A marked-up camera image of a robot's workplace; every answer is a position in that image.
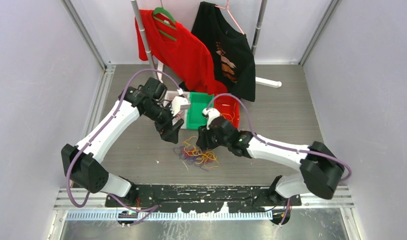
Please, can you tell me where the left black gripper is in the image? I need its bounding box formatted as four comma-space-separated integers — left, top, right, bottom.
143, 101, 184, 143

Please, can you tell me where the coloured cable pile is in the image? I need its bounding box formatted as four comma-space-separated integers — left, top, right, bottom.
172, 135, 221, 172

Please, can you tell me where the yellow cable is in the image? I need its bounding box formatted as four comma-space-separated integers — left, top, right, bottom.
221, 104, 239, 124

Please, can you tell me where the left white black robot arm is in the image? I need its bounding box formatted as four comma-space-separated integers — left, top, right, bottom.
61, 77, 191, 207

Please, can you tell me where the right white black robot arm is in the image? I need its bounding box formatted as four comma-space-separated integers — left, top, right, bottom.
196, 116, 345, 206

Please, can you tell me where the white plastic bin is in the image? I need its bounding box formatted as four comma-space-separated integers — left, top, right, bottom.
162, 91, 192, 129

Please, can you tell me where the green plastic bin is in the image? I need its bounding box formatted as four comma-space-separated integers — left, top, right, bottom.
186, 92, 214, 130

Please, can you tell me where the red plastic bin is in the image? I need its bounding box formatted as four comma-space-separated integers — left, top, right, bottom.
213, 95, 240, 128

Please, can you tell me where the metal clothes rack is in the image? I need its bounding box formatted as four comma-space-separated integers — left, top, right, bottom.
130, 0, 282, 88

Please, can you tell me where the black printed t-shirt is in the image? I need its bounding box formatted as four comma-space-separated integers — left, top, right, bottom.
180, 1, 256, 102

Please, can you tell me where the red t-shirt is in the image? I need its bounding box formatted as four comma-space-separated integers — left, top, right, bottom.
140, 9, 228, 95

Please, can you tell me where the green clothes hanger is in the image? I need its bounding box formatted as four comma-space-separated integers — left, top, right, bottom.
152, 6, 177, 41

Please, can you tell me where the pink clothes hanger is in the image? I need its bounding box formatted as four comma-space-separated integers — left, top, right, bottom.
215, 0, 245, 35

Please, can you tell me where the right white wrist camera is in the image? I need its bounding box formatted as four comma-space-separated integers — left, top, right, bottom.
202, 107, 221, 130

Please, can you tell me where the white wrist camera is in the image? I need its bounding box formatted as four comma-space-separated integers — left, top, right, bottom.
170, 95, 191, 116
202, 107, 221, 130

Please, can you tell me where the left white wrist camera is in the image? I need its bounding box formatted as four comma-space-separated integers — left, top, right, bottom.
170, 95, 191, 116

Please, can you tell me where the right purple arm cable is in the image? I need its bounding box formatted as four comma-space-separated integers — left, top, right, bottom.
206, 93, 353, 228

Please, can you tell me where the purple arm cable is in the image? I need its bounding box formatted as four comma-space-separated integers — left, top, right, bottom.
65, 68, 185, 228
206, 93, 353, 228

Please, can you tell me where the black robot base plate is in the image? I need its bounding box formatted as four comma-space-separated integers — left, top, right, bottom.
105, 184, 287, 214

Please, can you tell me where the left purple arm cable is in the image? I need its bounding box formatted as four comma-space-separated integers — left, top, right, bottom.
65, 68, 185, 228

